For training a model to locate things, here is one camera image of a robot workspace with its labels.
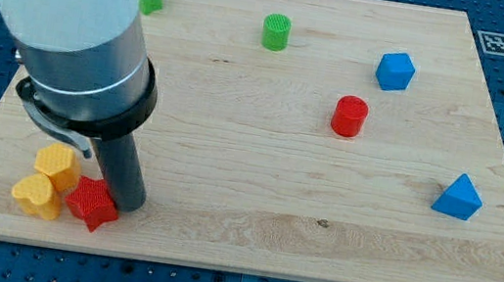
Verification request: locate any red cylinder block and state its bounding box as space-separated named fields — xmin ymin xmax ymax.
xmin=330 ymin=95 xmax=369 ymax=138

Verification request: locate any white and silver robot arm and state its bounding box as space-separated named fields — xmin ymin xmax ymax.
xmin=0 ymin=0 xmax=155 ymax=157

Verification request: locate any wooden board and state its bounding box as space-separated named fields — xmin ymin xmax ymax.
xmin=0 ymin=0 xmax=504 ymax=282

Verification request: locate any green cylinder block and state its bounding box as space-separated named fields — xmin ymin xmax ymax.
xmin=261 ymin=13 xmax=292 ymax=52

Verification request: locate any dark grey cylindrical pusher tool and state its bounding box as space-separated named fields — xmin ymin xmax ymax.
xmin=90 ymin=134 xmax=147 ymax=212

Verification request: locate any blue hexagonal block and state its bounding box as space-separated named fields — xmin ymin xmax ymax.
xmin=376 ymin=52 xmax=415 ymax=91

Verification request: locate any red star block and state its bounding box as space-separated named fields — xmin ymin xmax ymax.
xmin=64 ymin=175 xmax=119 ymax=233

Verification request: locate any yellow hexagonal block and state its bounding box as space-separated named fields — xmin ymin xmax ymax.
xmin=34 ymin=143 xmax=81 ymax=192

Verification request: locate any blue triangular block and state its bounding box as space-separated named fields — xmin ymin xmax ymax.
xmin=431 ymin=173 xmax=483 ymax=220

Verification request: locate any yellow heart block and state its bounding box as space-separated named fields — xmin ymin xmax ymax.
xmin=11 ymin=173 xmax=62 ymax=220

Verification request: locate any white fiducial marker tag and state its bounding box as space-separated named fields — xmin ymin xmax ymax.
xmin=477 ymin=30 xmax=504 ymax=57

